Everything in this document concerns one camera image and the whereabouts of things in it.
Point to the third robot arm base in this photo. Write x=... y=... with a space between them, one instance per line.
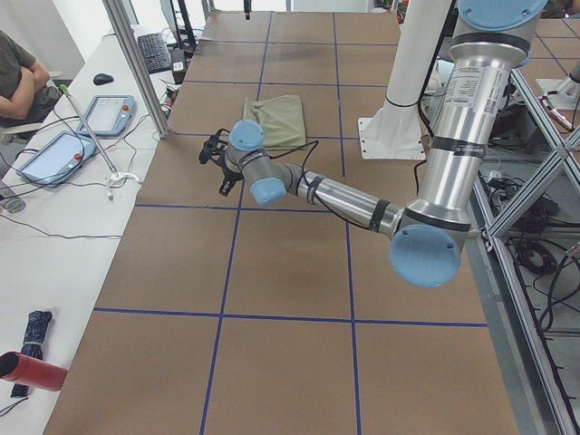
x=561 y=94

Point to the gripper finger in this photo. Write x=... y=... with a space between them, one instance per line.
x=247 y=9

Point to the olive green t-shirt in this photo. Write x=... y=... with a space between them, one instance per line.
x=281 y=119

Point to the dark blue folded cloth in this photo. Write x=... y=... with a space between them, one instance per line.
x=34 y=337

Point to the upper teach pendant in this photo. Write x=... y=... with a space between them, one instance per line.
x=109 y=115

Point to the teach pendant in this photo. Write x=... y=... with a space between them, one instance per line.
x=109 y=115
x=58 y=160

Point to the lower teach pendant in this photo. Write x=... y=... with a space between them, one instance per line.
x=58 y=160

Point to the white mounting plate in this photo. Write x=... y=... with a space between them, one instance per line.
x=394 y=132

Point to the long grabber stick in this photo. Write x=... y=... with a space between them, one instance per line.
x=116 y=177

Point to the seated person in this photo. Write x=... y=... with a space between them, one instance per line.
x=26 y=96

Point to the red bottle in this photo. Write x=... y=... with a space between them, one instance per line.
x=29 y=371

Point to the black computer mouse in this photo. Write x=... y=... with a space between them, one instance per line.
x=100 y=79

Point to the aluminium frame post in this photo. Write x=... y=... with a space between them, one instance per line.
x=122 y=28

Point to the black keyboard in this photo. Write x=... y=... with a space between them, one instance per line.
x=155 y=53

